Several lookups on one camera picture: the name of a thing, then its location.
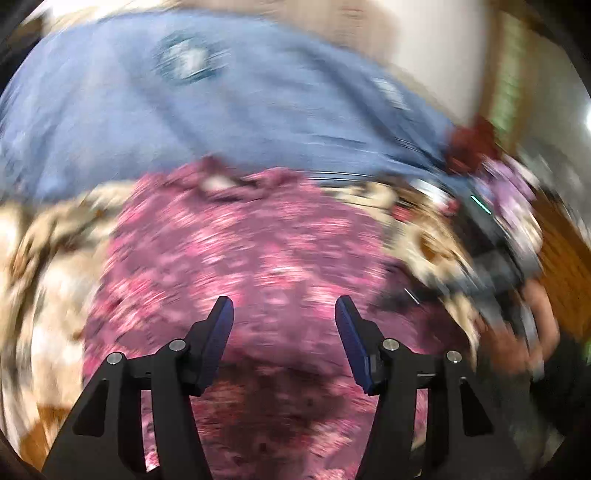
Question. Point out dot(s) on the light purple cloth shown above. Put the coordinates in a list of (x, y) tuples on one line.
[(512, 189)]

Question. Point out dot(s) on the blue checked bed sheet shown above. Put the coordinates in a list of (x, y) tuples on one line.
[(138, 115)]

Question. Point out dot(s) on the pink floral small garment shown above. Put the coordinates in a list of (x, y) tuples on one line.
[(258, 258)]

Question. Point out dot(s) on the person's right hand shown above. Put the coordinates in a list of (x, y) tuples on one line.
[(545, 314)]

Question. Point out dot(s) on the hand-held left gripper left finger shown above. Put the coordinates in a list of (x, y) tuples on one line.
[(220, 325)]

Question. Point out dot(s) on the wooden frame with green panel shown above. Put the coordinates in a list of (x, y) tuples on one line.
[(510, 78)]

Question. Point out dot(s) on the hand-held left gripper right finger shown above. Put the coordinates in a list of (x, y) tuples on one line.
[(351, 332)]

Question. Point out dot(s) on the beige leaf print blanket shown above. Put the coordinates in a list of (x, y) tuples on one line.
[(46, 277)]

